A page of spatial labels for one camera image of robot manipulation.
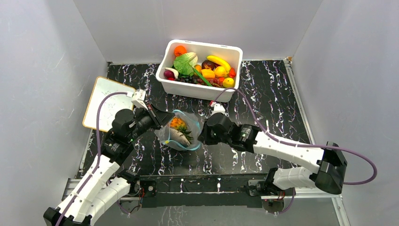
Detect toy green bean pod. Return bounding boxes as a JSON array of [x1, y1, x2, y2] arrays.
[[189, 66, 211, 87]]

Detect toy pineapple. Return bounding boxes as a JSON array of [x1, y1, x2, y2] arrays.
[[170, 117, 192, 139]]

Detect toy yellow banana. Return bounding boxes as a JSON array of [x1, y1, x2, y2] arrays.
[[207, 55, 231, 72]]

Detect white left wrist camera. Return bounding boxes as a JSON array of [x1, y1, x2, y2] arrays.
[[131, 89, 148, 110]]

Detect toy red grapes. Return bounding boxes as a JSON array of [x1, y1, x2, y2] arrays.
[[196, 78, 223, 88]]

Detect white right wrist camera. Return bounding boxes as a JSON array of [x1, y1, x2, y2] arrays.
[[210, 101, 226, 115]]

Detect white plastic food bin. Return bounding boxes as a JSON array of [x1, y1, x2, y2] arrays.
[[156, 40, 243, 102]]

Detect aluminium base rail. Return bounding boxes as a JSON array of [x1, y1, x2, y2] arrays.
[[61, 176, 343, 207]]

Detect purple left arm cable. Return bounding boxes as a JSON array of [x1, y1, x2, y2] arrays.
[[53, 91, 133, 226]]

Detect clear zip top bag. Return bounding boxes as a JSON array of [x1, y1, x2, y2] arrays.
[[154, 109, 201, 151]]

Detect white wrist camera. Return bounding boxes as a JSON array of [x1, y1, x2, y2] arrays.
[[131, 89, 148, 110], [210, 101, 226, 115]]

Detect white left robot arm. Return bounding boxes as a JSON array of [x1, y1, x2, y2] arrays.
[[43, 104, 175, 226]]

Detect toy yellow pear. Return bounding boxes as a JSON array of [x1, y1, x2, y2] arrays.
[[214, 66, 228, 78]]

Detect toy yellow pepper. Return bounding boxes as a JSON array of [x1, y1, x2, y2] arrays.
[[200, 69, 215, 79]]

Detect toy yellow lemon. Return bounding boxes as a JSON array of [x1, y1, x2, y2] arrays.
[[222, 77, 235, 88]]

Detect white board wooden frame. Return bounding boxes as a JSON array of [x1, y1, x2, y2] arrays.
[[82, 76, 135, 132]]

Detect toy red tomato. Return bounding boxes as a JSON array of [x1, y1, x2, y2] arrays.
[[228, 68, 237, 78]]

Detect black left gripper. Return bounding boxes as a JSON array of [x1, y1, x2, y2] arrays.
[[127, 103, 176, 142]]

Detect toy grey fish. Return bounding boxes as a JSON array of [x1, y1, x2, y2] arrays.
[[170, 129, 191, 147]]

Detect toy purple onion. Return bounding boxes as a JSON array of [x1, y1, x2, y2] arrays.
[[163, 68, 179, 80]]

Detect toy green cabbage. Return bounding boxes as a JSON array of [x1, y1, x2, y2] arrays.
[[173, 52, 198, 76]]

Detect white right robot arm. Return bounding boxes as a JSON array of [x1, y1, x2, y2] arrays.
[[198, 113, 347, 195]]

